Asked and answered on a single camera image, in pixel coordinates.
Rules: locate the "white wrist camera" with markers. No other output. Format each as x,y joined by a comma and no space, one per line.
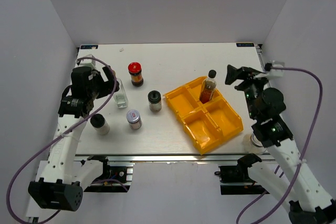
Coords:
274,70
88,61

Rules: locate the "left blue logo sticker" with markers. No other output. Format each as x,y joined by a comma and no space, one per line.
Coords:
88,47

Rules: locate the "blue logo sticker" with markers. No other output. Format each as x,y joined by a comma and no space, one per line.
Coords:
245,44
88,47

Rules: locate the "black top salt grinder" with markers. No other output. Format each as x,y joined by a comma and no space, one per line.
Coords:
99,124

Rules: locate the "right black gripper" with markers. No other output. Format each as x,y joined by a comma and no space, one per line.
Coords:
233,73

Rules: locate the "right blue logo sticker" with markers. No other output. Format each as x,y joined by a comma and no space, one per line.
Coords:
245,44

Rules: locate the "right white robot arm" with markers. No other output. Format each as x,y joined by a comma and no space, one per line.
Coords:
304,199

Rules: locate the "black cap chili sauce bottle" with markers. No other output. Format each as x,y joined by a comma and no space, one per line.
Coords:
208,87

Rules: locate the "red lid sauce jar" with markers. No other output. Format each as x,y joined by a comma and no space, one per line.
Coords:
135,71

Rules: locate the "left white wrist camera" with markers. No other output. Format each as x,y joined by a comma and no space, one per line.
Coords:
88,61

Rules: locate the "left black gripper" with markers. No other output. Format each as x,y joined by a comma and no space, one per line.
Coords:
107,86

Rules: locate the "black top pepper grinder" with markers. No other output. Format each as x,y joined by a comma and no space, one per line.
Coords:
155,101

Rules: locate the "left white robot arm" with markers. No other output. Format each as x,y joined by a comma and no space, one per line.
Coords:
58,187

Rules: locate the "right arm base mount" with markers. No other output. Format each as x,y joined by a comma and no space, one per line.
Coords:
234,179

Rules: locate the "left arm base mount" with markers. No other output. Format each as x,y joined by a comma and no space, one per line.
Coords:
116,176

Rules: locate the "aluminium table frame rail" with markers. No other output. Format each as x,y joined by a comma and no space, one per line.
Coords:
174,158

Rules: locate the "clear glass jar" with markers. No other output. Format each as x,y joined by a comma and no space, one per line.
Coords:
252,145

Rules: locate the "yellow four-compartment bin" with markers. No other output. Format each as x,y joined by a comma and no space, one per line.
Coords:
208,125

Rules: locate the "silver lid spice jar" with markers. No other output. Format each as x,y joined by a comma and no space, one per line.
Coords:
134,119

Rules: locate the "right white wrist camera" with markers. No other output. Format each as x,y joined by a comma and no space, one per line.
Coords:
274,70

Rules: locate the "clear square oil bottle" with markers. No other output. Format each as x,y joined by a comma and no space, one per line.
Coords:
120,96

